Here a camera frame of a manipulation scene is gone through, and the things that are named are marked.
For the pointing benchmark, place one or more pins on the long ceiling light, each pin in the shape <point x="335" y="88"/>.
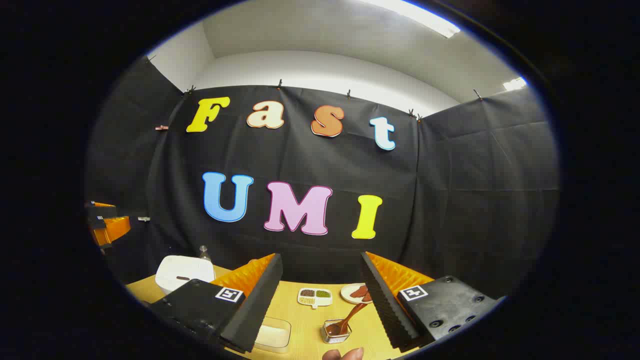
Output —
<point x="425" y="17"/>

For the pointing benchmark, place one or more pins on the red meat piece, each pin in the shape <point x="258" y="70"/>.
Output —
<point x="357" y="291"/>
<point x="367" y="298"/>

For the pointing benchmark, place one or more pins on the clear plastic box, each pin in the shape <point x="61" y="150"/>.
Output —
<point x="280" y="322"/>

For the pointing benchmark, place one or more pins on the round white plate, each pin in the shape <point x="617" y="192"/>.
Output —
<point x="346" y="294"/>

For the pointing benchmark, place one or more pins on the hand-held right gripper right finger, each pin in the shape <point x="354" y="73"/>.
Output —
<point x="385" y="310"/>

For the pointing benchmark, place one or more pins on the white divided bean dish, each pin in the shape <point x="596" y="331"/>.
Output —
<point x="315" y="296"/>

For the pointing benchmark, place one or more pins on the pink clip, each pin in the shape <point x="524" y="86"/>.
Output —
<point x="161" y="128"/>

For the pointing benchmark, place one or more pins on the small clear glass bottle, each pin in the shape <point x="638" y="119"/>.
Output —
<point x="204" y="253"/>

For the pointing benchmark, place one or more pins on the brown wooden spoon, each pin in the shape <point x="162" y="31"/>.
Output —
<point x="351" y="314"/>

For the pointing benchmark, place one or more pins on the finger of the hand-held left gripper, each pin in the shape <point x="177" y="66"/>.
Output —
<point x="102" y="210"/>
<point x="114" y="230"/>

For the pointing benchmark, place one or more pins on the white rice cooker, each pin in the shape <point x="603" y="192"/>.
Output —
<point x="182" y="272"/>

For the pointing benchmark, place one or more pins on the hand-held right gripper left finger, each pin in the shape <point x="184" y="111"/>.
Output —
<point x="255" y="310"/>

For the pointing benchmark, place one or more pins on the white rice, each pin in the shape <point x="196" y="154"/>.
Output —
<point x="274" y="336"/>

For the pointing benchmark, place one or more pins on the small ceiling light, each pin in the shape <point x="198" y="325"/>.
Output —
<point x="515" y="84"/>

